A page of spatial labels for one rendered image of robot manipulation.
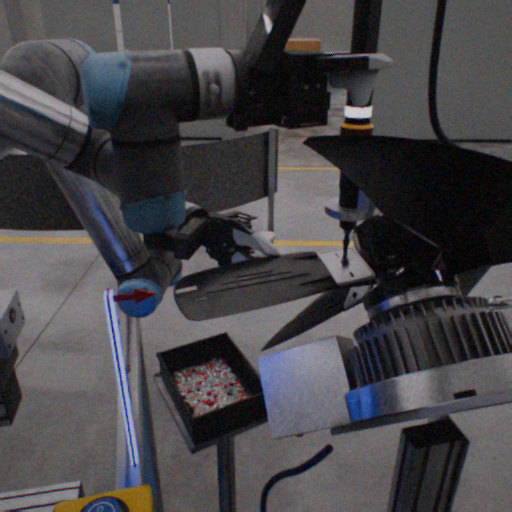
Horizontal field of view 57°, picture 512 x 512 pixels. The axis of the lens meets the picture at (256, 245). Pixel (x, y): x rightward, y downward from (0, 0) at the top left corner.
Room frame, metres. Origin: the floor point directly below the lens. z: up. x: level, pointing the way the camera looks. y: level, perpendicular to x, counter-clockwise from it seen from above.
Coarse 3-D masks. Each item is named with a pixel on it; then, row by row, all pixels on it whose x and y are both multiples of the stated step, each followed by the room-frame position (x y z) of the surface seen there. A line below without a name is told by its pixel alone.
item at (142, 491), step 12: (108, 492) 0.34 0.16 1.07; (120, 492) 0.33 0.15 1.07; (132, 492) 0.33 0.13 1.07; (144, 492) 0.33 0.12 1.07; (60, 504) 0.32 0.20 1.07; (72, 504) 0.32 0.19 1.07; (84, 504) 0.32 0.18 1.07; (120, 504) 0.32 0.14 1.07; (132, 504) 0.32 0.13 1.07; (144, 504) 0.32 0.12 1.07
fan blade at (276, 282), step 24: (240, 264) 0.66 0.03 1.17; (264, 264) 0.64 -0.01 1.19; (288, 264) 0.63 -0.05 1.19; (312, 264) 0.63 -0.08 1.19; (216, 288) 0.57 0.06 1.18; (240, 288) 0.57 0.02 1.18; (264, 288) 0.57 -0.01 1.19; (288, 288) 0.57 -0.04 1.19; (312, 288) 0.57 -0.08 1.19; (336, 288) 0.57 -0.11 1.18; (192, 312) 0.50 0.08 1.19; (216, 312) 0.50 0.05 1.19
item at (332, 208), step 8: (360, 192) 0.60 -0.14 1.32; (328, 200) 0.65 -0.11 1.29; (336, 200) 0.65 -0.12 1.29; (360, 200) 0.60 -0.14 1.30; (368, 200) 0.60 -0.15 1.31; (328, 208) 0.62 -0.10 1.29; (336, 208) 0.62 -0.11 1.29; (344, 208) 0.62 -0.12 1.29; (360, 208) 0.60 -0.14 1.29; (368, 208) 0.60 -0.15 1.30; (376, 208) 0.61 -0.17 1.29; (336, 216) 0.60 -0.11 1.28; (344, 216) 0.60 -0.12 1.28; (352, 216) 0.60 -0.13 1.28; (360, 216) 0.60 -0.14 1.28; (368, 216) 0.60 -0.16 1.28
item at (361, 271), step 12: (324, 252) 0.67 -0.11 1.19; (336, 252) 0.66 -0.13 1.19; (348, 252) 0.66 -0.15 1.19; (336, 264) 0.63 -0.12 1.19; (348, 264) 0.63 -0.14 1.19; (360, 264) 0.63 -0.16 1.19; (336, 276) 0.60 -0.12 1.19; (348, 276) 0.60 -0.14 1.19; (360, 276) 0.60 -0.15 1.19; (372, 276) 0.60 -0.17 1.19
